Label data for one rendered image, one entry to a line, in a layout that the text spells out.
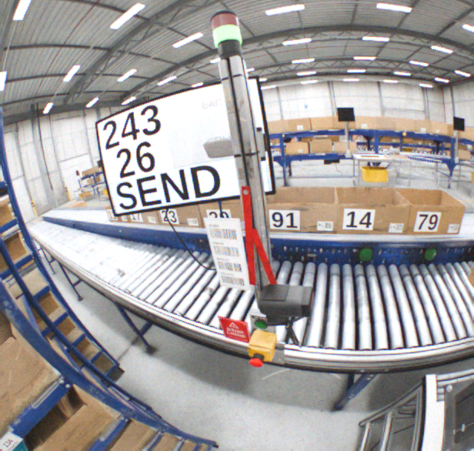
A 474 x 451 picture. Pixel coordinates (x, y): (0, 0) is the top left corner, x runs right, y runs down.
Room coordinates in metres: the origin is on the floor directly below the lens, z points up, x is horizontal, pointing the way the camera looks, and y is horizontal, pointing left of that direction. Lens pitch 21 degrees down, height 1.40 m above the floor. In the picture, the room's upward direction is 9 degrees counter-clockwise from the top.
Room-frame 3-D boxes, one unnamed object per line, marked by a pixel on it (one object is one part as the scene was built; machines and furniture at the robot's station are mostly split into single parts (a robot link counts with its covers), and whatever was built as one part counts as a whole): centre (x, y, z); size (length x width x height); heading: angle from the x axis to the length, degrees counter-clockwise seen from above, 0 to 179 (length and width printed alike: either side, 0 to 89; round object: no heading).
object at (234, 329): (0.38, 0.04, 0.85); 0.16 x 0.01 x 0.13; 64
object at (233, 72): (0.37, -0.03, 1.11); 0.12 x 0.05 x 0.88; 64
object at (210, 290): (0.78, 0.18, 0.72); 0.52 x 0.05 x 0.05; 154
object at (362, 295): (0.46, -0.46, 0.72); 0.52 x 0.05 x 0.05; 154
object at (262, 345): (0.30, -0.04, 0.84); 0.15 x 0.09 x 0.07; 64
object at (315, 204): (1.02, -0.37, 0.97); 0.39 x 0.29 x 0.17; 64
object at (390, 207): (0.84, -0.72, 0.96); 0.39 x 0.29 x 0.17; 64
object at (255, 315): (0.34, -0.02, 0.95); 0.07 x 0.03 x 0.07; 64
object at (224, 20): (0.38, -0.04, 1.62); 0.05 x 0.05 x 0.06
